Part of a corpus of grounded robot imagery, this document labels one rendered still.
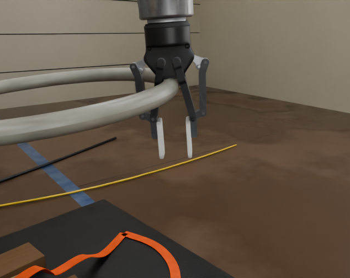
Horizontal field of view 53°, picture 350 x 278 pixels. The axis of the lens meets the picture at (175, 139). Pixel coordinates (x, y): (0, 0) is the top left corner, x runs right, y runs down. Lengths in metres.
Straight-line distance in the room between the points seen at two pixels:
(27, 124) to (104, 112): 0.09
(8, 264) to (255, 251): 1.15
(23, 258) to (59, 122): 1.40
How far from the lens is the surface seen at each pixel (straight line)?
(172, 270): 1.71
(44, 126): 0.43
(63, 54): 5.63
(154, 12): 0.56
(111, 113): 0.45
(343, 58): 5.19
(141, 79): 0.61
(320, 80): 5.36
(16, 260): 1.80
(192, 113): 0.61
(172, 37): 0.57
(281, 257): 1.89
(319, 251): 1.99
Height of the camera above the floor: 1.07
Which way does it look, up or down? 17 degrees down
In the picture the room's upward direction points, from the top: straight up
